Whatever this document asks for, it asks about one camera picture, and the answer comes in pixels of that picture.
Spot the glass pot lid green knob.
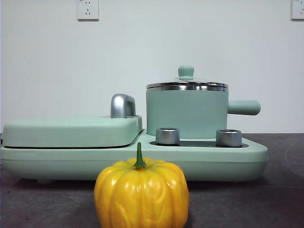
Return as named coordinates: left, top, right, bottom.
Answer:
left=146, top=65, right=228, bottom=92

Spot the yellow toy pumpkin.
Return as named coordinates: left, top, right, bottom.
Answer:
left=94, top=142, right=190, bottom=228

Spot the silver control knob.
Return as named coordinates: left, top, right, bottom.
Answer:
left=155, top=127, right=181, bottom=145
left=216, top=129, right=243, bottom=147

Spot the green breakfast machine base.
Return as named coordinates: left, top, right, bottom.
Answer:
left=0, top=129, right=269, bottom=185

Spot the green pot with side handle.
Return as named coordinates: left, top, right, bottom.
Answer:
left=145, top=83, right=261, bottom=140

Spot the white wall socket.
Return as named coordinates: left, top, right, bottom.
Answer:
left=291, top=0, right=304, bottom=20
left=77, top=0, right=99, bottom=20

